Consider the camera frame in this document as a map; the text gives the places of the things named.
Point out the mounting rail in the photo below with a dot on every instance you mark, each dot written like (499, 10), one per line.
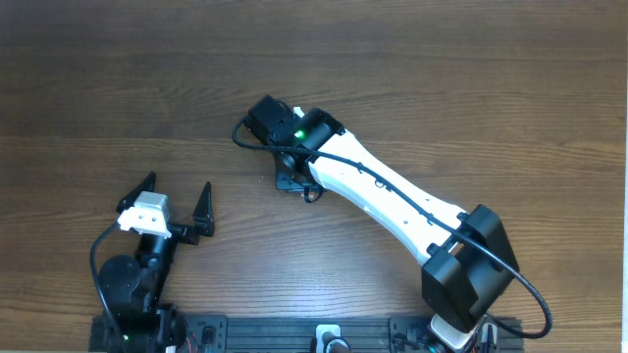
(275, 336)

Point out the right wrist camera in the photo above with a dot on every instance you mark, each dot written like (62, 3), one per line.
(298, 112)

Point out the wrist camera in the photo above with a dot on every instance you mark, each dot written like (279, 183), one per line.
(144, 216)
(298, 112)

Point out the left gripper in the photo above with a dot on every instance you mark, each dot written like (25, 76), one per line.
(184, 234)

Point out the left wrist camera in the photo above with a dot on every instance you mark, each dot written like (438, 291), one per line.
(144, 216)

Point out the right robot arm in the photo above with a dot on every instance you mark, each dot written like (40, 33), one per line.
(382, 196)

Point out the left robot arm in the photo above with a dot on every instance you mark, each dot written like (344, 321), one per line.
(127, 279)

